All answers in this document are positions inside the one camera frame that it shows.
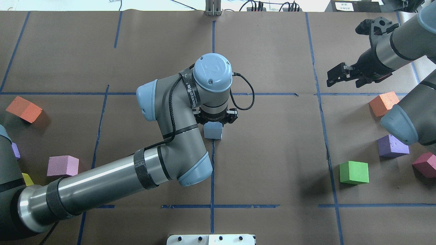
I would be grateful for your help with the light blue foam block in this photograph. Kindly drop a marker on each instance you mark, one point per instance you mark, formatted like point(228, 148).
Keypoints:
point(213, 130)

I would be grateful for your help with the pink foam block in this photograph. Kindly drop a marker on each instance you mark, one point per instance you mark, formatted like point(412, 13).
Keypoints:
point(62, 166)

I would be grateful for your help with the magenta foam block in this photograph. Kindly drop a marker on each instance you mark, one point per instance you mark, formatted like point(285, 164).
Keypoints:
point(426, 165)

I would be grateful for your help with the purple foam block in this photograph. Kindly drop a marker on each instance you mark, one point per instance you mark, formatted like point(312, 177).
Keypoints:
point(390, 147)
point(16, 151)

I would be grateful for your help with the aluminium frame post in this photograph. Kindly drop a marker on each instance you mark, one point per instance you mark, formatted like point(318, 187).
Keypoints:
point(213, 8)

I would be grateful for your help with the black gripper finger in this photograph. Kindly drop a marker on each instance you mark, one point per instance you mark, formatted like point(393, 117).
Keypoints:
point(332, 80)
point(340, 70)

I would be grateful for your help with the orange foam block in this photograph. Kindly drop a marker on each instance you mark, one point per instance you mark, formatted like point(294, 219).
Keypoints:
point(24, 109)
point(383, 103)

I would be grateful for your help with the yellow foam block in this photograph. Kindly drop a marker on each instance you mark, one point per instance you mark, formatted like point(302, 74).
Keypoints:
point(27, 179)

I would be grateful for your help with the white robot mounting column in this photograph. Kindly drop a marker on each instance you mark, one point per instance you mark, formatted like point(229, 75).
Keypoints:
point(211, 239)

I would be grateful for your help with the green foam block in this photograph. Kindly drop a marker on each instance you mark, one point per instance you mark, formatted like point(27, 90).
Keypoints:
point(352, 172)

